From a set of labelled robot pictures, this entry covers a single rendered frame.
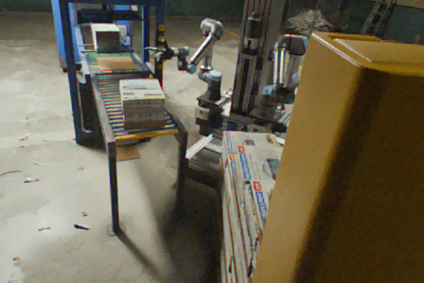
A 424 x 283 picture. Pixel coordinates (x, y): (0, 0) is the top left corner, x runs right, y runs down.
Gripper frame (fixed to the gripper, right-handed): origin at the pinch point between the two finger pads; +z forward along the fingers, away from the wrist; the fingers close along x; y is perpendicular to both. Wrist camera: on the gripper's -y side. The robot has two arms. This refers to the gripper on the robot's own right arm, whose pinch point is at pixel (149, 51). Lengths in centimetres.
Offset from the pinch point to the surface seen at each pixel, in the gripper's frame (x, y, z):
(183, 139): -59, 42, -2
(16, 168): 56, 132, 98
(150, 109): -42, 23, 16
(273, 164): -138, -2, 0
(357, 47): -194, -89, 82
